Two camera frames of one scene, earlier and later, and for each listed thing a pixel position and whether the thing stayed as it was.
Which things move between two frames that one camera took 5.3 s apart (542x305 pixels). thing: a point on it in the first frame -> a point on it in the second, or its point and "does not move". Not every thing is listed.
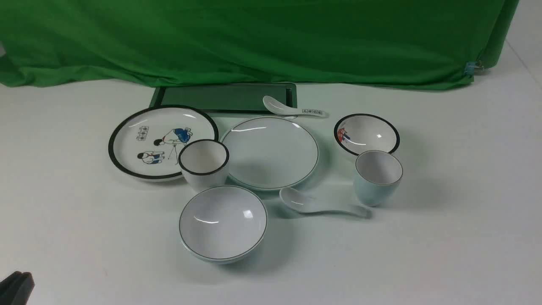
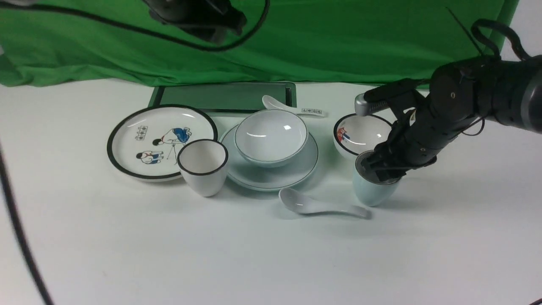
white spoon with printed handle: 278,105 does not move
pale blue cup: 377,175 does not move
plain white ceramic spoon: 300,201 does not move
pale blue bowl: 222,224 -> 270,138
